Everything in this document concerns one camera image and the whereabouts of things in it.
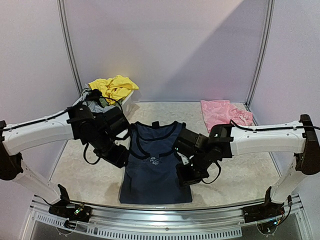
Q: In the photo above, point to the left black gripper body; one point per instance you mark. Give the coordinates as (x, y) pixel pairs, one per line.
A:
(107, 152)

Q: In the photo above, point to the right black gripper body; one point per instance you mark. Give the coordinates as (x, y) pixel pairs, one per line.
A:
(186, 175)

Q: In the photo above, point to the blue garment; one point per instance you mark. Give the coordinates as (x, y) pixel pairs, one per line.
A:
(150, 176)

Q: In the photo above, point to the pink patterned shorts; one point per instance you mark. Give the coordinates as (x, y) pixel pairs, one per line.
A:
(216, 112)

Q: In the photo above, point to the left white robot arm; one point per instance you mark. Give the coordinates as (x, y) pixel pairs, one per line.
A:
(101, 131)

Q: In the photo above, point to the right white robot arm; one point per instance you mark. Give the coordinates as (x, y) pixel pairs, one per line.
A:
(199, 152)

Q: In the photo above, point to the white plastic laundry basket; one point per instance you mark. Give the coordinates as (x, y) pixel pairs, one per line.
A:
(124, 104)

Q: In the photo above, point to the grey garment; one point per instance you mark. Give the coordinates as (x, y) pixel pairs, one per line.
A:
(95, 105)

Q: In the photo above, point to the black garment in basket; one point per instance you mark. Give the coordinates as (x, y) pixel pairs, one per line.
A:
(93, 95)

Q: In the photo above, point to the yellow garment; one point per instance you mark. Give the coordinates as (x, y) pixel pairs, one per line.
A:
(114, 89)

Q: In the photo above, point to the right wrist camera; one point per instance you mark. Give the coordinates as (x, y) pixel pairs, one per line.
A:
(184, 159)

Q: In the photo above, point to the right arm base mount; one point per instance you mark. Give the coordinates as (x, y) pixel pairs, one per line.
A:
(266, 210)

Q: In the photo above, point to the aluminium front rail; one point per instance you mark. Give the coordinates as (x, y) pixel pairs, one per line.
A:
(163, 223)

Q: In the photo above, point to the left aluminium frame post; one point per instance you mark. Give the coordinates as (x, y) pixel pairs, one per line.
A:
(68, 45)

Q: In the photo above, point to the aluminium frame post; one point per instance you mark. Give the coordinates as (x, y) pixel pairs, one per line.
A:
(68, 45)
(262, 51)

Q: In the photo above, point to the right aluminium frame post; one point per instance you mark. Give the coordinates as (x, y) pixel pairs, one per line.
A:
(262, 51)

